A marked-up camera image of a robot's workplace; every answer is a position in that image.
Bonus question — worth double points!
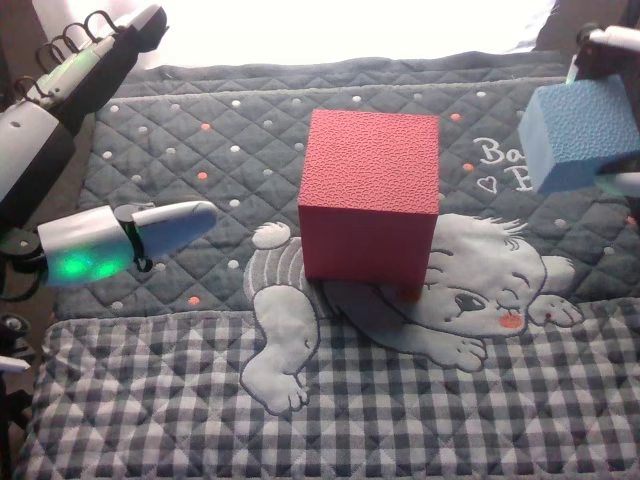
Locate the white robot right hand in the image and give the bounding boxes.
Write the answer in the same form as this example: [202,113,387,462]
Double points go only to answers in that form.
[564,22,640,199]

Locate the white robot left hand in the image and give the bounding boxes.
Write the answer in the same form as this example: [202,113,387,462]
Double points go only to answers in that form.
[0,3,220,291]

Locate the blue cube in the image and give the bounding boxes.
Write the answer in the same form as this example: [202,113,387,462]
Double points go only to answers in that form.
[518,74,640,196]

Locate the red cube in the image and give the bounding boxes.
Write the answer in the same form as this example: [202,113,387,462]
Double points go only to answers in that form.
[297,108,441,304]

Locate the grey quilt with bear print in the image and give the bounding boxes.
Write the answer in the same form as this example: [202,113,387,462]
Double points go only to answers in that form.
[19,49,640,480]

